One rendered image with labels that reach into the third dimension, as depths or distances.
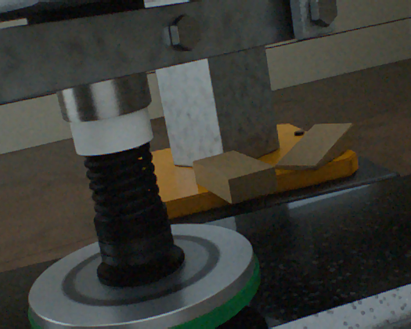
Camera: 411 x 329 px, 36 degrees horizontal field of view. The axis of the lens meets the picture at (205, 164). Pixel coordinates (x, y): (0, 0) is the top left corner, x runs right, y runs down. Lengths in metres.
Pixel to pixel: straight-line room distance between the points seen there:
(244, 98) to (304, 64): 6.17
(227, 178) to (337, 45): 6.69
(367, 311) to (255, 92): 0.93
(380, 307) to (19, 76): 0.38
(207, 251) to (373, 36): 7.54
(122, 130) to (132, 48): 0.07
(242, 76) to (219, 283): 0.94
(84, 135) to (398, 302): 0.32
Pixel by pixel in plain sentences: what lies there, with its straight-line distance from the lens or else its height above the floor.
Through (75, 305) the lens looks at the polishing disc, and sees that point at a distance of 0.57.
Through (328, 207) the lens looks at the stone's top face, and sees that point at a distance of 0.84.
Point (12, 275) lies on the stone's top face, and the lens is 0.84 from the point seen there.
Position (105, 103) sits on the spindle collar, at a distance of 0.53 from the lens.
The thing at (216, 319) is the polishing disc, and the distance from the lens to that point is 0.53.
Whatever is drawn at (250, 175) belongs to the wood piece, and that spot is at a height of 0.83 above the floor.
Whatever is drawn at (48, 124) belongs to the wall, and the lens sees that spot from 6.76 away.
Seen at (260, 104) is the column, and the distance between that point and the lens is 1.48.
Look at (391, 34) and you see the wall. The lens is 8.23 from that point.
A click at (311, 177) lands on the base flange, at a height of 0.76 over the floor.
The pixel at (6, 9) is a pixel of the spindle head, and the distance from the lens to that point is 0.46.
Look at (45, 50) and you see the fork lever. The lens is 0.47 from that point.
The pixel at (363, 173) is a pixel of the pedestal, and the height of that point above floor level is 0.74.
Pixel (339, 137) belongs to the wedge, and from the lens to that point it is 1.42.
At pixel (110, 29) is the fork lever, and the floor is 1.15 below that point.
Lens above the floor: 1.16
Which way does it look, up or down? 15 degrees down
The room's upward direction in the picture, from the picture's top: 10 degrees counter-clockwise
